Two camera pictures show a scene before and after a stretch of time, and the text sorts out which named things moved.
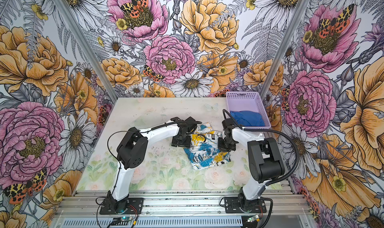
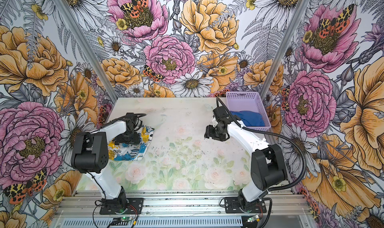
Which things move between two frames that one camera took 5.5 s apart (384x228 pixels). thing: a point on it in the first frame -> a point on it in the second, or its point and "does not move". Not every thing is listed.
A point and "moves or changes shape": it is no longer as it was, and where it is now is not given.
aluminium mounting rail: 180,204 does not move
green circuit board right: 255,218 does not move
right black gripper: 223,148 -> 209,132
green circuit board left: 126,218 does not move
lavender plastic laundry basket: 248,101 does not move
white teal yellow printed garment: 204,152 moves or changes shape
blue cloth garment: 248,118 does not move
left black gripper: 186,143 -> 134,140
